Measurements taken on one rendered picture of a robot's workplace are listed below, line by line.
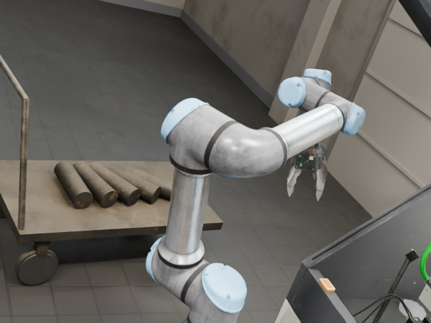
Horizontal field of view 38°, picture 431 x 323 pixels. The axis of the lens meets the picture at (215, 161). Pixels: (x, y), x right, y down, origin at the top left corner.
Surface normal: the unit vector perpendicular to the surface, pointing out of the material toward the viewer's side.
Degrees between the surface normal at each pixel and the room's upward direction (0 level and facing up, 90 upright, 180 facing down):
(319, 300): 90
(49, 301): 0
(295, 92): 87
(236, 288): 7
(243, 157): 76
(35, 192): 0
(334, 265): 90
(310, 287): 90
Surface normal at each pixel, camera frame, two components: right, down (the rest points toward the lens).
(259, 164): 0.40, 0.42
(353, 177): -0.88, -0.09
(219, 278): 0.39, -0.79
